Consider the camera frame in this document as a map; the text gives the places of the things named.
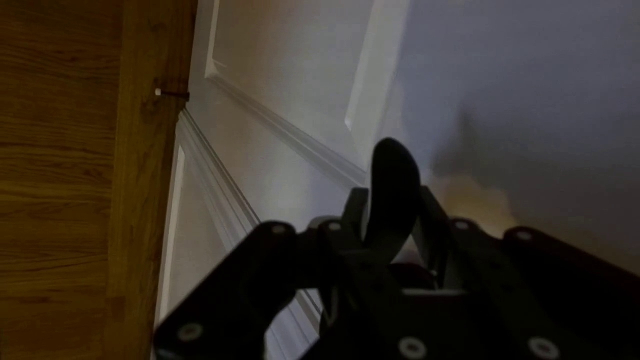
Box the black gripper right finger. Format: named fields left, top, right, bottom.
left=426, top=219, right=640, bottom=360

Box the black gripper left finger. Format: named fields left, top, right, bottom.
left=153, top=221, right=345, bottom=360

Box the white panel door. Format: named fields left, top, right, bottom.
left=154, top=0, right=413, bottom=360

